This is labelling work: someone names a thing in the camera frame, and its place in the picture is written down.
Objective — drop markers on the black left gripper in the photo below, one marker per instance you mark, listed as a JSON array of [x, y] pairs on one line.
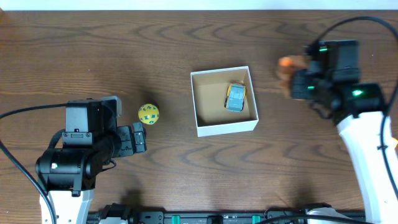
[[125, 140]]

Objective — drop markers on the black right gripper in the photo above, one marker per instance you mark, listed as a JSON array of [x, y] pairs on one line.
[[298, 83]]

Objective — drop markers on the brown plush toy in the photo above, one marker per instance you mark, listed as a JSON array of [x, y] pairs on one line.
[[287, 66]]

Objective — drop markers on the yellow and grey toy truck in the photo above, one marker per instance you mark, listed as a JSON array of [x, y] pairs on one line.
[[235, 96]]

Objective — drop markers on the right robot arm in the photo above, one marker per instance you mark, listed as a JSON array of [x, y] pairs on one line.
[[358, 110]]

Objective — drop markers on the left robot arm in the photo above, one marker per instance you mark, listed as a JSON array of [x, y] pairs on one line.
[[91, 141]]

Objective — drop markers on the yellow ball with blue letters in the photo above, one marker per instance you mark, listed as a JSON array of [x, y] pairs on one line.
[[148, 114]]

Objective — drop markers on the white cardboard box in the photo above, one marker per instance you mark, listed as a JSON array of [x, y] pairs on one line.
[[210, 92]]

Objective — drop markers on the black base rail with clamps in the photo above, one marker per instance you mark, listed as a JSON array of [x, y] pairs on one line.
[[117, 213]]

